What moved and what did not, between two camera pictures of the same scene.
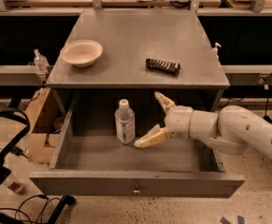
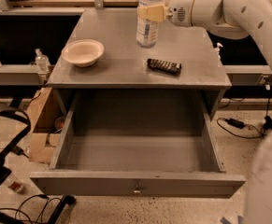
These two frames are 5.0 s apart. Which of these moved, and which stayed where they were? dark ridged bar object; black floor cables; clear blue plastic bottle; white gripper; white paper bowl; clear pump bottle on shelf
Moved: white gripper; clear blue plastic bottle
Stayed: clear pump bottle on shelf; black floor cables; dark ridged bar object; white paper bowl
